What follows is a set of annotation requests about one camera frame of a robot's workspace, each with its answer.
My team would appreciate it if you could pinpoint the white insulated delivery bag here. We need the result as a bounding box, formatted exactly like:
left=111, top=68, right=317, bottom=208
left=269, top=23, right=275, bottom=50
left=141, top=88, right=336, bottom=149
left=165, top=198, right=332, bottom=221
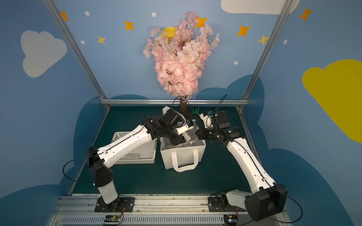
left=160, top=119, right=206, bottom=172

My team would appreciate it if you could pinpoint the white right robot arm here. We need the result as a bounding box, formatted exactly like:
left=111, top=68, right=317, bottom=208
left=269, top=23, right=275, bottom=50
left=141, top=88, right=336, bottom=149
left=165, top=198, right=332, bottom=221
left=196, top=111, right=288, bottom=222

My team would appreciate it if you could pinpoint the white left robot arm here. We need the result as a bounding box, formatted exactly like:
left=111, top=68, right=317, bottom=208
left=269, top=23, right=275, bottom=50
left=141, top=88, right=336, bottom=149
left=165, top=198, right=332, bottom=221
left=86, top=107, right=194, bottom=205

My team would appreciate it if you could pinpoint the green toy rake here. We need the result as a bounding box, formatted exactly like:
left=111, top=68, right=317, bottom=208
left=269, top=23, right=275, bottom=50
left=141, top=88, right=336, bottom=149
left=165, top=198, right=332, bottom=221
left=192, top=107, right=200, bottom=116

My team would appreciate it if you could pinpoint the brown artificial tree trunk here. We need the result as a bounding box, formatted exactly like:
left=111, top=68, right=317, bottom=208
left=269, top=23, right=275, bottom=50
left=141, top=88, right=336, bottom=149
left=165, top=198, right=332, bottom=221
left=180, top=97, right=188, bottom=118

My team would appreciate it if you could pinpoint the white perforated plastic basket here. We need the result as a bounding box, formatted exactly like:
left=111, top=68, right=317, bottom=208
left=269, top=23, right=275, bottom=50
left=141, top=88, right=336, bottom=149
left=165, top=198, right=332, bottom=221
left=114, top=139, right=157, bottom=164

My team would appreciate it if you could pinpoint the pink blossom artificial tree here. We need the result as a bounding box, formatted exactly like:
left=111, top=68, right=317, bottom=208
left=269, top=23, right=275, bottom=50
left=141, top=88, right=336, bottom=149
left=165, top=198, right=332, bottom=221
left=143, top=11, right=220, bottom=99

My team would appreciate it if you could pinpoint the right small circuit board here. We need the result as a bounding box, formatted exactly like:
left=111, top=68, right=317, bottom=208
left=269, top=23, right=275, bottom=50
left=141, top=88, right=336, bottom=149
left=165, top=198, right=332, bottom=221
left=223, top=215, right=238, bottom=226

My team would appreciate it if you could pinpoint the small circuit board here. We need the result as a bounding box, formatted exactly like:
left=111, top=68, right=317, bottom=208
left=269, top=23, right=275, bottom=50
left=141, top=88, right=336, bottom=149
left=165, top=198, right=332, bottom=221
left=223, top=215, right=238, bottom=226
left=104, top=215, right=122, bottom=225

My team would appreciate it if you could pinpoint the left small circuit board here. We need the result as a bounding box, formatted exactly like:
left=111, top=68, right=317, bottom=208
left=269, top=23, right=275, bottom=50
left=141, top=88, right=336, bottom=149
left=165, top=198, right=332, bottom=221
left=104, top=215, right=122, bottom=225

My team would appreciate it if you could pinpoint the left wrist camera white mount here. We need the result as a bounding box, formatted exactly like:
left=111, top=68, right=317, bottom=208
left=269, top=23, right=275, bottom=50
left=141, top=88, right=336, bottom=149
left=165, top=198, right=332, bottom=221
left=176, top=120, right=194, bottom=135

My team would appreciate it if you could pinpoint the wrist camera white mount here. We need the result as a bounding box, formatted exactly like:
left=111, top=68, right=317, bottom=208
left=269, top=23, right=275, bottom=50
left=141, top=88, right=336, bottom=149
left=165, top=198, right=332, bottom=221
left=176, top=120, right=194, bottom=135
left=199, top=111, right=214, bottom=129

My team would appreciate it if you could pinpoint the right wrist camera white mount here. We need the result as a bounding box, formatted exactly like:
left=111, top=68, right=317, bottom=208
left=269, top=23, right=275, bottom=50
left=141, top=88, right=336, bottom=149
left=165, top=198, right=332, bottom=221
left=199, top=111, right=214, bottom=129

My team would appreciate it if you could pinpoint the right aluminium frame post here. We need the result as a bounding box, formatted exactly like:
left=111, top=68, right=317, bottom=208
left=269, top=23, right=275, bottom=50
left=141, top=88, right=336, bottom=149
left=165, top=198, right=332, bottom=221
left=238, top=0, right=293, bottom=113

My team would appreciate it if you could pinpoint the aluminium frame post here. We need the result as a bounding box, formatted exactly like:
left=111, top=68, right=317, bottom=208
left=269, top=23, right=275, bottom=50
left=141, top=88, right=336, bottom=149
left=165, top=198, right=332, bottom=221
left=43, top=0, right=107, bottom=101
left=238, top=0, right=293, bottom=113

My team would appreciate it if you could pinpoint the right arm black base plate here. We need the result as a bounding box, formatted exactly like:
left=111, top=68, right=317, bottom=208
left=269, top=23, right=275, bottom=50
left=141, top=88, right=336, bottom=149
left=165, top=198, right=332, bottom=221
left=207, top=195, right=246, bottom=212

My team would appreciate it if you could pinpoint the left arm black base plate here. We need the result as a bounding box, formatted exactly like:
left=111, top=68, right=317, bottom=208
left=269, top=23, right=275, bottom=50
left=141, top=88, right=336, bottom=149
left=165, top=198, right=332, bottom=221
left=94, top=197, right=135, bottom=213

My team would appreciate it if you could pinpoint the horizontal aluminium frame rail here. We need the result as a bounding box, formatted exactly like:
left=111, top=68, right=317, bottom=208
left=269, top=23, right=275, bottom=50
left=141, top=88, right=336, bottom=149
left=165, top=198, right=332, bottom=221
left=100, top=99, right=249, bottom=105

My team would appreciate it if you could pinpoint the front aluminium mounting rail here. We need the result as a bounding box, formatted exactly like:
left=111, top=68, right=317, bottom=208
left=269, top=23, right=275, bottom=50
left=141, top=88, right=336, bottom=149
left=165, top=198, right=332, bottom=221
left=47, top=194, right=290, bottom=226

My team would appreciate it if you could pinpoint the left aluminium frame post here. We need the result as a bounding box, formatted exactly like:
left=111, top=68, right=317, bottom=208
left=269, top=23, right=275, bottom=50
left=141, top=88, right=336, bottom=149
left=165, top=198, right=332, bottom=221
left=43, top=0, right=107, bottom=101

